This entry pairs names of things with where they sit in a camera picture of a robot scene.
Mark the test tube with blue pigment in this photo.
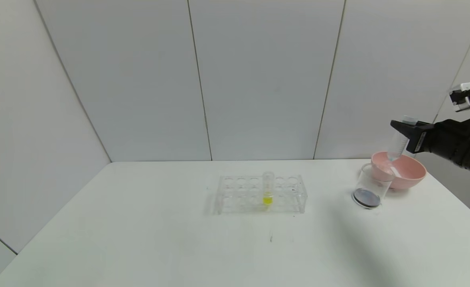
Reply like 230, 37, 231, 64
386, 115, 418, 162

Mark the test tube with red pigment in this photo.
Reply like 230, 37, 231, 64
383, 161, 403, 179

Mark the test tube with yellow pigment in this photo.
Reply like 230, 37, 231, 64
262, 171, 274, 206

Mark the clear plastic test tube rack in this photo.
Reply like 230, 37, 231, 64
215, 174, 308, 215

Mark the clear glass beaker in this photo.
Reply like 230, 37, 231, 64
352, 163, 394, 210

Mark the pink bowl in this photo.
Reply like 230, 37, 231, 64
370, 151, 427, 190

